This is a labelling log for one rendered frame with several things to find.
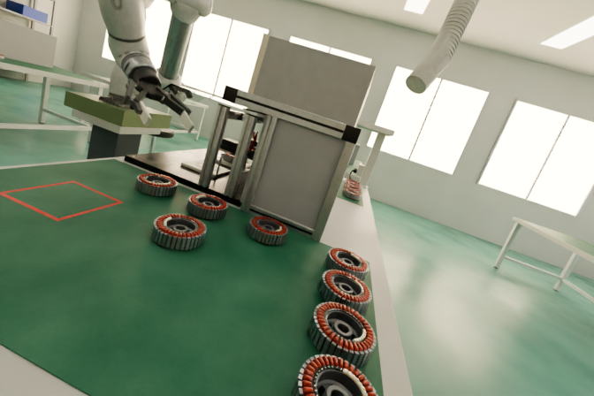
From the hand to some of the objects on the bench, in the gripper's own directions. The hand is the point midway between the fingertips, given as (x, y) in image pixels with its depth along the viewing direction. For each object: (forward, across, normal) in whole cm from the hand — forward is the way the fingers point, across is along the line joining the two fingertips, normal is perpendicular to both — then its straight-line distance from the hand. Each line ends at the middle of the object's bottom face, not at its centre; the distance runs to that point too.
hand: (170, 124), depth 78 cm
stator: (+10, -1, -18) cm, 21 cm away
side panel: (+37, -25, -3) cm, 45 cm away
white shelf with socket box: (+15, -147, -14) cm, 148 cm away
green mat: (+33, +11, -6) cm, 35 cm away
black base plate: (-4, -42, -26) cm, 50 cm away
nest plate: (-3, -30, -23) cm, 38 cm away
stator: (+25, -6, -10) cm, 27 cm away
